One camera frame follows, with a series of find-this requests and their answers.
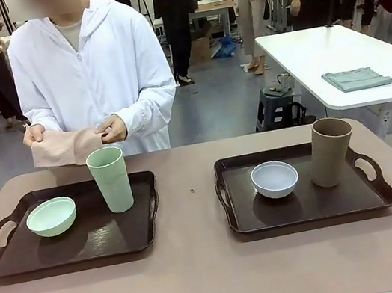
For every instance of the person's right hand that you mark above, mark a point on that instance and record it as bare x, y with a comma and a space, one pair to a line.
34, 135

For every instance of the person's left hand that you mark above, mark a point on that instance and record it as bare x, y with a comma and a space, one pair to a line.
115, 128

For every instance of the beige cloth mat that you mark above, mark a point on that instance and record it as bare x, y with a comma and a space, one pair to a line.
56, 152

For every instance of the tall green cup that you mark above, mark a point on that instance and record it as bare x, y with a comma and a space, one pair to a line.
114, 187

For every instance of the green bowl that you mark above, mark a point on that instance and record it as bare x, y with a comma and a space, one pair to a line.
53, 221

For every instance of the blue-grey bowl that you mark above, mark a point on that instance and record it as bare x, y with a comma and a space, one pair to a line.
276, 183

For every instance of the tall brown cup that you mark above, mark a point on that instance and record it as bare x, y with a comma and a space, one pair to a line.
329, 161

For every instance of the teal cloth mat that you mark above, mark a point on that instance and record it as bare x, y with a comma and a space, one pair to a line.
357, 79

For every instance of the person's left forearm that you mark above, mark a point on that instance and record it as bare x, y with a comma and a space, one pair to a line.
147, 109

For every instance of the person's right forearm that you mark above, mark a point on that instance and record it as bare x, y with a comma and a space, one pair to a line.
33, 116

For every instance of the dark brown serving tray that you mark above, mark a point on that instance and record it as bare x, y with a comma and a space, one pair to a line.
95, 240
324, 203

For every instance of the person's white hoodie torso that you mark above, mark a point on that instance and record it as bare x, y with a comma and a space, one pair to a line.
91, 70

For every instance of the cardboard box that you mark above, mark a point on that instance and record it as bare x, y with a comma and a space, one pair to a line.
201, 48

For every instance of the black coat person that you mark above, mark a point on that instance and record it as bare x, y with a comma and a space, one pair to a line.
174, 13

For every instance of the blue plastic bag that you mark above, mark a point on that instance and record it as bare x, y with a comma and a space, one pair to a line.
226, 48

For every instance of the black plastic step stool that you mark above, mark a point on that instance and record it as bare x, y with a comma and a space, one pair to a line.
270, 112

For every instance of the silver metal jug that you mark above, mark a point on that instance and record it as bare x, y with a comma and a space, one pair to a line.
285, 82

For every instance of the beige trousers person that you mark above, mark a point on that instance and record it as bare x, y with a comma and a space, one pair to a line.
255, 10

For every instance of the white side table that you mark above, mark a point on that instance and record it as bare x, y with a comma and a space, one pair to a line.
335, 53

